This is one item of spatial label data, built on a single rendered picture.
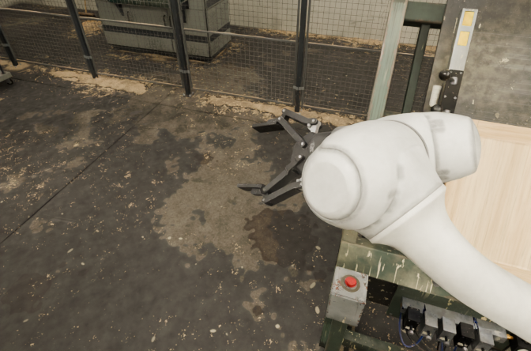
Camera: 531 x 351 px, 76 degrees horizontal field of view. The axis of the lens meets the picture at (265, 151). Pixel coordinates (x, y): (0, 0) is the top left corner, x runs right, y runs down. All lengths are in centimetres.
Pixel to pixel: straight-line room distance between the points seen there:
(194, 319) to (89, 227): 116
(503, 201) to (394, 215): 119
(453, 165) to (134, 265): 234
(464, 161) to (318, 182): 22
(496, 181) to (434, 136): 104
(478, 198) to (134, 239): 220
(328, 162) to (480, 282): 19
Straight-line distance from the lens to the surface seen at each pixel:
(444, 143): 49
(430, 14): 157
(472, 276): 41
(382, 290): 207
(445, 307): 163
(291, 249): 254
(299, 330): 226
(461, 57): 147
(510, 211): 156
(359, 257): 149
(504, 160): 152
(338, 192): 33
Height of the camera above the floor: 205
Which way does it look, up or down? 38 degrees down
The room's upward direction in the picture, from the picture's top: straight up
